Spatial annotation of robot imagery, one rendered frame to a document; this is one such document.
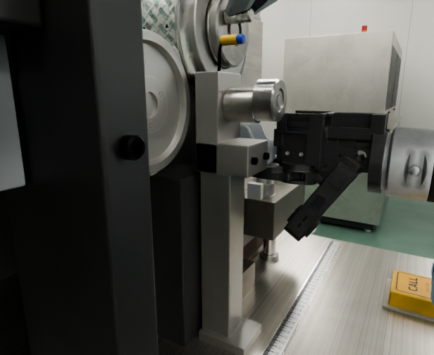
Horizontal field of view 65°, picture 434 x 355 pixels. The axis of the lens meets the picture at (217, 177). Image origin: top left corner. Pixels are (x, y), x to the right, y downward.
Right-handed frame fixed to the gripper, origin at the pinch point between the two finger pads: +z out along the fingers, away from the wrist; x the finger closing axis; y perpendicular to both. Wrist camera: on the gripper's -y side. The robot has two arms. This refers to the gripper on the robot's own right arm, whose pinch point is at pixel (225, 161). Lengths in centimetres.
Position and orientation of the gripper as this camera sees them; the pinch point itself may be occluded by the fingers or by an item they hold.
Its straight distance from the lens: 47.4
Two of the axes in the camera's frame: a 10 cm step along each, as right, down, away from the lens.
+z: -8.6, -1.2, 4.9
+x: -5.0, 2.1, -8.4
